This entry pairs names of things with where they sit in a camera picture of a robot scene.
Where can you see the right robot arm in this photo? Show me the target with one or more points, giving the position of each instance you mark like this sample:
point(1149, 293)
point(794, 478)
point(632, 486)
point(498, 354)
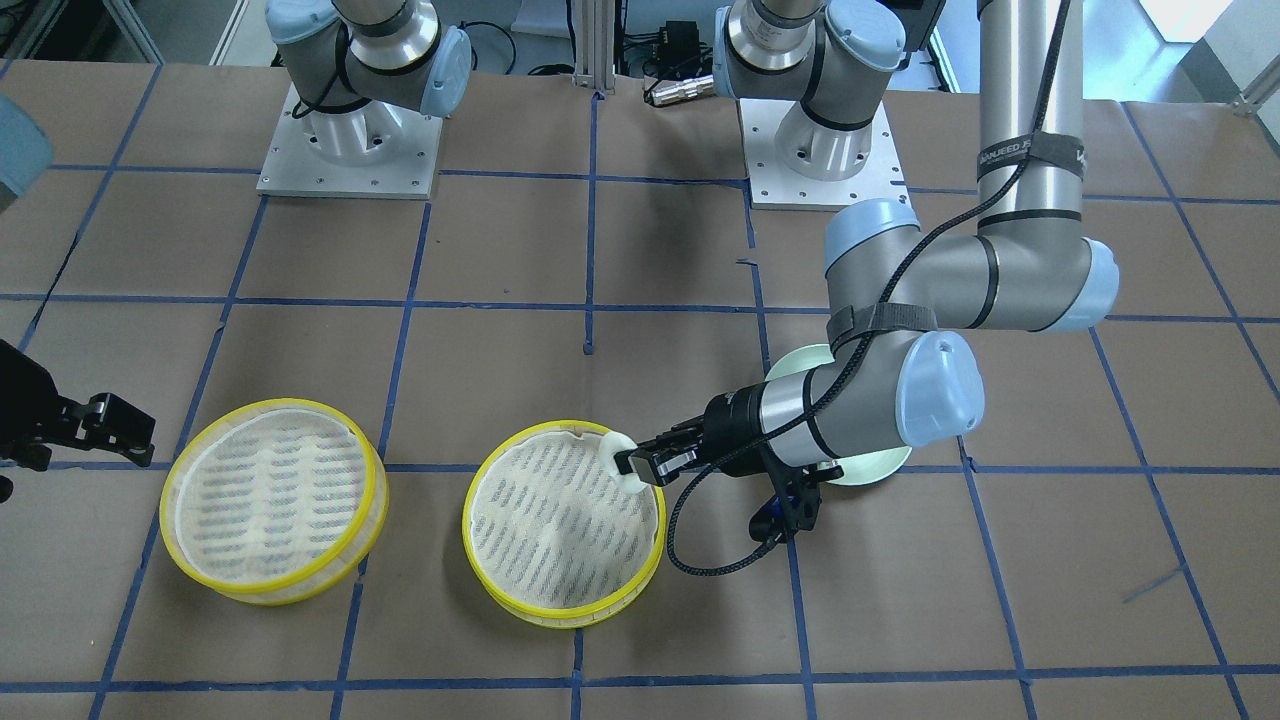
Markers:
point(371, 83)

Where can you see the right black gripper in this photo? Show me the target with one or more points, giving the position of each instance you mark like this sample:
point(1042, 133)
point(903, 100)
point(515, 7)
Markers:
point(68, 418)

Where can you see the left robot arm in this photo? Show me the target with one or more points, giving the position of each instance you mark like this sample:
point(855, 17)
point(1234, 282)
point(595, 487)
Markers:
point(901, 374)

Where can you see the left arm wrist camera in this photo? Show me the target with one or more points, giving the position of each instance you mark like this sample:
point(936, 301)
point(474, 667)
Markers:
point(793, 507)

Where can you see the silver cylindrical connector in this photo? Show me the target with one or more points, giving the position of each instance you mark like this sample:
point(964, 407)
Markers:
point(668, 92)

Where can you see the aluminium frame post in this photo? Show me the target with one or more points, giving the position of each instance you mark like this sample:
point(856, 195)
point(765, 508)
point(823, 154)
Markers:
point(595, 35)

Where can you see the black box on floor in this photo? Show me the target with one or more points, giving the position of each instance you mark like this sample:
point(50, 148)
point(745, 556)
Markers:
point(675, 51)

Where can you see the white steamed bun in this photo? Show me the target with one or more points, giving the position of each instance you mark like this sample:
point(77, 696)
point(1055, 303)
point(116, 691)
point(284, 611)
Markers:
point(614, 452)

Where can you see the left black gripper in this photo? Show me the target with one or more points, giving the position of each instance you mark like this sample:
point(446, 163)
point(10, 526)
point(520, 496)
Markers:
point(730, 433)

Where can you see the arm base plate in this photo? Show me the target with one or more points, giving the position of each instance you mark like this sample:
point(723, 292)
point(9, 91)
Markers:
point(376, 152)
point(794, 164)

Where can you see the yellow bamboo steamer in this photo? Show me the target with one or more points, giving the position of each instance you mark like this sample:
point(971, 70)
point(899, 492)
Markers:
point(548, 535)
point(275, 502)

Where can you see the light green plate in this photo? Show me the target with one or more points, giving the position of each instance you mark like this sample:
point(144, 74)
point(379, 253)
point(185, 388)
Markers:
point(859, 470)

